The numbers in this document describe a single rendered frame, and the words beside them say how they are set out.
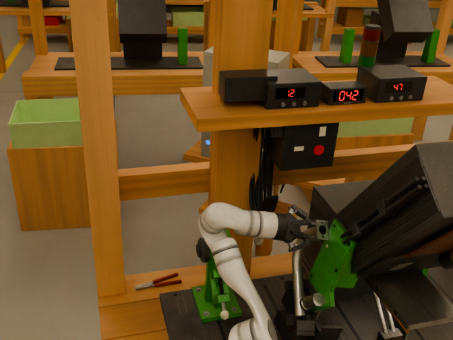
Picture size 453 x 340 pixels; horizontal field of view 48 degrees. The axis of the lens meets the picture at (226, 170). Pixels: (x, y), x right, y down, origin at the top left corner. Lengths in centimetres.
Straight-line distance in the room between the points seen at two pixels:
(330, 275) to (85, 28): 92
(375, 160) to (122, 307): 101
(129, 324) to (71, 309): 140
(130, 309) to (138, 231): 190
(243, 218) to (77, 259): 216
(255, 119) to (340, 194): 43
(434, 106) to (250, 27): 61
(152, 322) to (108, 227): 33
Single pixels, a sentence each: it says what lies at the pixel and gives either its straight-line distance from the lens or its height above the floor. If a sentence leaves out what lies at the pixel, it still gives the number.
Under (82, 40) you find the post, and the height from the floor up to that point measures 172.
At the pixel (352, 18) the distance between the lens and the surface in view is 893.
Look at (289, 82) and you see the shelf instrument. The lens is 141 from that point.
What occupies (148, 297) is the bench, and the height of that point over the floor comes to 88.
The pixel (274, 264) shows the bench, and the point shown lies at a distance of 189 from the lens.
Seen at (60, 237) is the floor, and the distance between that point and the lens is 359.
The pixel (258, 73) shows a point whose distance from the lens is 141.
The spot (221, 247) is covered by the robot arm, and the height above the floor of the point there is 128.
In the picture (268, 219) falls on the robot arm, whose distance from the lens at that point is 137.
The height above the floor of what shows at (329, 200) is 124.
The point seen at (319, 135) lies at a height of 146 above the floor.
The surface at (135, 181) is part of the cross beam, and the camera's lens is 162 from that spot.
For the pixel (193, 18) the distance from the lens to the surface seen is 821.
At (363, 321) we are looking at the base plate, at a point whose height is 90.
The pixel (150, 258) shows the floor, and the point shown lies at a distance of 332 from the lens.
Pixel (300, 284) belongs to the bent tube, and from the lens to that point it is 155.
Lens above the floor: 205
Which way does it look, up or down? 28 degrees down
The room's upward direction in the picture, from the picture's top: 3 degrees clockwise
